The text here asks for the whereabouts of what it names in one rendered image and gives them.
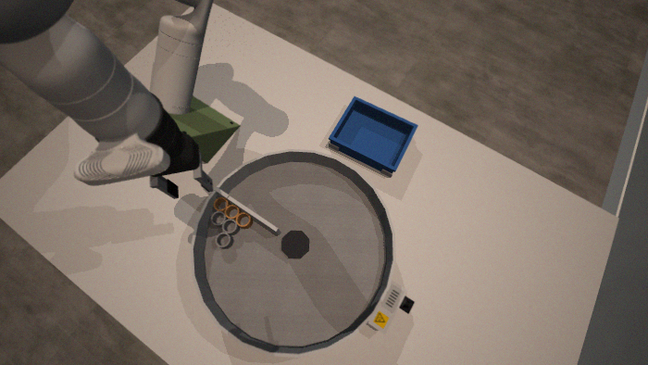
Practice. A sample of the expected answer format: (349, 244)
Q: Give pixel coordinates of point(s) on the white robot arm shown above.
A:
(72, 69)

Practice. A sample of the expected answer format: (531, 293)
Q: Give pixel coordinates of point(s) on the grey metal ring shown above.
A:
(215, 216)
(226, 224)
(220, 236)

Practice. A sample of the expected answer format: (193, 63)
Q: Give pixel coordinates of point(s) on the bronze bushing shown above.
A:
(240, 216)
(229, 209)
(219, 201)

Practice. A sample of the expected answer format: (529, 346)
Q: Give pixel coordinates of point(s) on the blue rectangular tray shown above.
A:
(383, 136)

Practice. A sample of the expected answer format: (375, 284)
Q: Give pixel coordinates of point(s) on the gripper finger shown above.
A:
(207, 182)
(165, 185)

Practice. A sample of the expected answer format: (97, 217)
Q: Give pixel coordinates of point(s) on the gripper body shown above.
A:
(123, 152)

